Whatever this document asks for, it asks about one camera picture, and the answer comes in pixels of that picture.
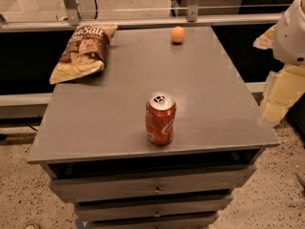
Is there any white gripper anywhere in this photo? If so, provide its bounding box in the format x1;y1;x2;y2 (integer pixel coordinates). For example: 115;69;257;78
253;0;305;125

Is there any red coke can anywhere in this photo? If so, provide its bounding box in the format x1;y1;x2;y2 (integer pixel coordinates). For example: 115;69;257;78
146;92;176;146

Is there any orange fruit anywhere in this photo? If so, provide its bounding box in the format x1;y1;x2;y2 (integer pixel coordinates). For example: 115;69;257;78
171;27;185;44

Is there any bottom grey drawer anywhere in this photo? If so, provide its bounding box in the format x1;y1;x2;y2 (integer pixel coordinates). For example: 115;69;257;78
91;213;218;229

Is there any grey drawer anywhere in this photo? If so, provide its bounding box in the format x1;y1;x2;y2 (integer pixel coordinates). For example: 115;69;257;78
50;164;256;202
75;195;233;221
91;213;218;229

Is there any brown sea salt chip bag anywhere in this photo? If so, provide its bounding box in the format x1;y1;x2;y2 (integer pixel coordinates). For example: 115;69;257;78
50;25;117;84

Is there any grey drawer cabinet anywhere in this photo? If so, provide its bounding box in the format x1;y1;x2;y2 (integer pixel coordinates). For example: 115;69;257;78
29;28;278;229

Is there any middle grey drawer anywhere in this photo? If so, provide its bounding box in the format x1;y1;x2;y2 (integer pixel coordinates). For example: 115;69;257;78
75;195;233;221

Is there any top grey drawer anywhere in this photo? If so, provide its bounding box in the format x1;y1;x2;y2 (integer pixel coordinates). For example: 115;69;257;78
50;164;256;202

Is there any metal railing frame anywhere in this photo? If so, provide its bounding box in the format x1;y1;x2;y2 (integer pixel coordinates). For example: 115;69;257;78
0;0;294;31

